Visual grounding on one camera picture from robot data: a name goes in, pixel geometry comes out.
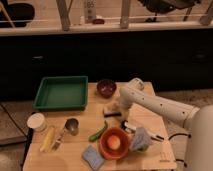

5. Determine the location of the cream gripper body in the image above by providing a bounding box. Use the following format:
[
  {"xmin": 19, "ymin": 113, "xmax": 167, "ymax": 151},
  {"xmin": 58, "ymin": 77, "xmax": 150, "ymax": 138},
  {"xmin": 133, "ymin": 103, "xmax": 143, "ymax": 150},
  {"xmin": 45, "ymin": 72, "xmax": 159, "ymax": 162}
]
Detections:
[{"xmin": 112, "ymin": 98, "xmax": 129, "ymax": 121}]

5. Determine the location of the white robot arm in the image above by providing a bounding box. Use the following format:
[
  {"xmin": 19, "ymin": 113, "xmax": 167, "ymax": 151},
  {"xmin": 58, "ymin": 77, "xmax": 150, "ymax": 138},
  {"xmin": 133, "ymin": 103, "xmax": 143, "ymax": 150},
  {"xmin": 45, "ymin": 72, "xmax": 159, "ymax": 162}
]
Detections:
[{"xmin": 116, "ymin": 78, "xmax": 213, "ymax": 171}]

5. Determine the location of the metal cup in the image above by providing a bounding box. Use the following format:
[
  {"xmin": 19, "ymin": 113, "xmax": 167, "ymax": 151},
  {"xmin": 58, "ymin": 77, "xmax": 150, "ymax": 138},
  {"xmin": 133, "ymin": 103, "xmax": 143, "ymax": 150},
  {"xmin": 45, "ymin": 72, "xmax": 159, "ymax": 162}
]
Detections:
[{"xmin": 65, "ymin": 118, "xmax": 79, "ymax": 136}]

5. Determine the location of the white paper cup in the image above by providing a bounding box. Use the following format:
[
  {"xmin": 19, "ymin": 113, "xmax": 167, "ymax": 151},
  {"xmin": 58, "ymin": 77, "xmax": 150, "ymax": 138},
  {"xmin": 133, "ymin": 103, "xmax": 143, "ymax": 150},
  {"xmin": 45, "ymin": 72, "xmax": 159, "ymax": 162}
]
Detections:
[{"xmin": 27, "ymin": 113, "xmax": 47, "ymax": 132}]

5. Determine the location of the dark red bowl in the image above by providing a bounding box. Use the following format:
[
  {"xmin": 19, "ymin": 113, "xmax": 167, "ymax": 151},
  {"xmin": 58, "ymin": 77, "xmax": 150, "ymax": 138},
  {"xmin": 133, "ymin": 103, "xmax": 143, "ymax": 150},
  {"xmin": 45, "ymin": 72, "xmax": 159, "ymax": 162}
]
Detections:
[{"xmin": 97, "ymin": 79, "xmax": 117, "ymax": 98}]

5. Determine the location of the white black marker tool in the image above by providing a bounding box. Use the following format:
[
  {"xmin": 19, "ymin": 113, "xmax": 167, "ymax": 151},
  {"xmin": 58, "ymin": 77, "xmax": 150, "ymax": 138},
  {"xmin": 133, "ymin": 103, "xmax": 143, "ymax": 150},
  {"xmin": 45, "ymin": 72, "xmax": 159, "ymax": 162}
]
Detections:
[{"xmin": 121, "ymin": 121, "xmax": 164, "ymax": 142}]

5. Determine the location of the green pepper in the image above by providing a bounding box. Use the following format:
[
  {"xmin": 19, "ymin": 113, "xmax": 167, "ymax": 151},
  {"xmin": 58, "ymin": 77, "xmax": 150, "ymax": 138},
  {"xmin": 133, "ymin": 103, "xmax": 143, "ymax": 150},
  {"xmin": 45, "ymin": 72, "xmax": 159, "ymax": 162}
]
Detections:
[{"xmin": 88, "ymin": 121, "xmax": 108, "ymax": 142}]

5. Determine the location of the orange fruit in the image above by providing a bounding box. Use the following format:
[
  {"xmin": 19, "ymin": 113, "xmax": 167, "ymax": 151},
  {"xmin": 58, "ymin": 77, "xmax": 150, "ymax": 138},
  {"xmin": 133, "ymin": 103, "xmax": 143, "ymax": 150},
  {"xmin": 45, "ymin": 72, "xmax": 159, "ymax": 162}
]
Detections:
[{"xmin": 107, "ymin": 135, "xmax": 121, "ymax": 150}]

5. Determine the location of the grey blue cloth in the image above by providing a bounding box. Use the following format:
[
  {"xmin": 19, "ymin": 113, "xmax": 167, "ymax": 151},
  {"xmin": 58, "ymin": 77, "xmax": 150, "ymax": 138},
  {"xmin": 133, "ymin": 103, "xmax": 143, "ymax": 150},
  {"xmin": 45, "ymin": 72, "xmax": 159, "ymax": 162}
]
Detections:
[{"xmin": 129, "ymin": 127, "xmax": 152, "ymax": 152}]

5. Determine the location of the orange bowl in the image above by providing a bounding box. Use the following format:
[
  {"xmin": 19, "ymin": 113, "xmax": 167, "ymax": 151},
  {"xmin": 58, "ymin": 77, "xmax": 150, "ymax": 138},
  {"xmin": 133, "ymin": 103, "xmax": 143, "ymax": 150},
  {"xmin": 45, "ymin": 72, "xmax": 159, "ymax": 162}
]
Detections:
[{"xmin": 98, "ymin": 127, "xmax": 130, "ymax": 160}]

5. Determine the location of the blue sponge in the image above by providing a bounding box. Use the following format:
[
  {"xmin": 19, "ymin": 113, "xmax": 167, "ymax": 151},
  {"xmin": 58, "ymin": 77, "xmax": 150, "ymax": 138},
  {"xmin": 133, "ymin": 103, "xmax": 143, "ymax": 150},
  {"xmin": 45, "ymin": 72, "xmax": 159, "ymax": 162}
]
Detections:
[{"xmin": 82, "ymin": 146, "xmax": 105, "ymax": 171}]

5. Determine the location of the green plastic tray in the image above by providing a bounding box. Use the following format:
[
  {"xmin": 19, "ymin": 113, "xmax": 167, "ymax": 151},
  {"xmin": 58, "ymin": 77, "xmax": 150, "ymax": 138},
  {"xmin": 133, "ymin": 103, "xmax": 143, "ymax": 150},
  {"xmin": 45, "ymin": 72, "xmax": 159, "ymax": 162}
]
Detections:
[{"xmin": 33, "ymin": 76, "xmax": 88, "ymax": 111}]

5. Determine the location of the yellow corn cob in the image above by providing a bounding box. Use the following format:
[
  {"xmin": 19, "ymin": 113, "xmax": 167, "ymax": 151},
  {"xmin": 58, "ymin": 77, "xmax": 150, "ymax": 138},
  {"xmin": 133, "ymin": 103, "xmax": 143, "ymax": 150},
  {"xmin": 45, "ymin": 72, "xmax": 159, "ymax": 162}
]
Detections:
[{"xmin": 40, "ymin": 126, "xmax": 55, "ymax": 152}]

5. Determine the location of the white bottle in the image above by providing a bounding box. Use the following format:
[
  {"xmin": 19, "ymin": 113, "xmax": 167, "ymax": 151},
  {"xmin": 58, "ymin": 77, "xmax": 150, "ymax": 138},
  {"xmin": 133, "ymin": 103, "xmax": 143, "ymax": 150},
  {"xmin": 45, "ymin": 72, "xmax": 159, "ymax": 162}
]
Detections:
[{"xmin": 84, "ymin": 0, "xmax": 96, "ymax": 23}]

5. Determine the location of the black office chair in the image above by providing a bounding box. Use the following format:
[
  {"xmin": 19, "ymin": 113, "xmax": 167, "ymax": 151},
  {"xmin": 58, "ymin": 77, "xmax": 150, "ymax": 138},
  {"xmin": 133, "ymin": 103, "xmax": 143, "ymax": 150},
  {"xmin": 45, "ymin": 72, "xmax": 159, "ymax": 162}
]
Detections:
[{"xmin": 138, "ymin": 0, "xmax": 201, "ymax": 22}]

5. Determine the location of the black chair left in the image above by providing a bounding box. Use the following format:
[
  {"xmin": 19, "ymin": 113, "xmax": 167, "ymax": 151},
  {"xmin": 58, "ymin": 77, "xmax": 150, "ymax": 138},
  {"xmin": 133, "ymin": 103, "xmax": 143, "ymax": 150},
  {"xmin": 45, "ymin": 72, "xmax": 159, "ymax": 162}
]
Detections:
[{"xmin": 0, "ymin": 0, "xmax": 35, "ymax": 28}]

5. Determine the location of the black cable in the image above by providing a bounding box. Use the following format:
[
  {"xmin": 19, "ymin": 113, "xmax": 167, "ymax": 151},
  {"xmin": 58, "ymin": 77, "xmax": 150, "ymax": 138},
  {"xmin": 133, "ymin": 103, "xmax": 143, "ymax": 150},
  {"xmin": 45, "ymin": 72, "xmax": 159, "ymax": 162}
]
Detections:
[{"xmin": 168, "ymin": 132, "xmax": 190, "ymax": 164}]

